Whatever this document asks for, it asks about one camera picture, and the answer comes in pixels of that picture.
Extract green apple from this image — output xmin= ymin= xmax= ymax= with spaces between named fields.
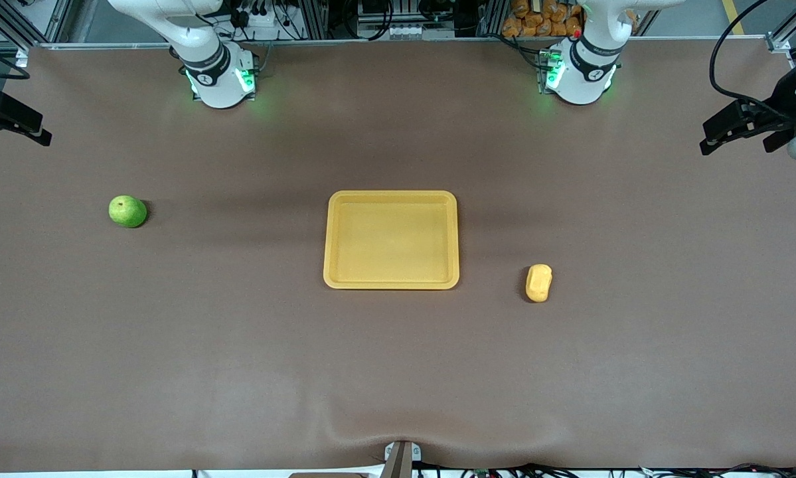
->
xmin=109 ymin=195 xmax=148 ymax=228

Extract yellow potato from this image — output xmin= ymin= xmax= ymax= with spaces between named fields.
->
xmin=526 ymin=264 xmax=553 ymax=303

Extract yellow plastic tray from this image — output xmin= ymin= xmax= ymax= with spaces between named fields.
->
xmin=323 ymin=191 xmax=460 ymax=290

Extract orange snack bags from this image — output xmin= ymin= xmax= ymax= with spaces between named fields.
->
xmin=502 ymin=0 xmax=584 ymax=38

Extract white power strip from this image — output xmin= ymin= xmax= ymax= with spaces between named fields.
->
xmin=235 ymin=5 xmax=285 ymax=40

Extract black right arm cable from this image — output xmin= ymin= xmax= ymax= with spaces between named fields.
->
xmin=0 ymin=41 xmax=31 ymax=82

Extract aluminium frame profile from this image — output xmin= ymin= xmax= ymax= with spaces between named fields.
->
xmin=766 ymin=0 xmax=796 ymax=55
xmin=0 ymin=0 xmax=74 ymax=48

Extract aluminium table edge rail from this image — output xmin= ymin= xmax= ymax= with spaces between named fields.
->
xmin=38 ymin=36 xmax=770 ymax=50

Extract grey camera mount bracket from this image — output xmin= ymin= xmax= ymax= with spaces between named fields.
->
xmin=381 ymin=441 xmax=422 ymax=478

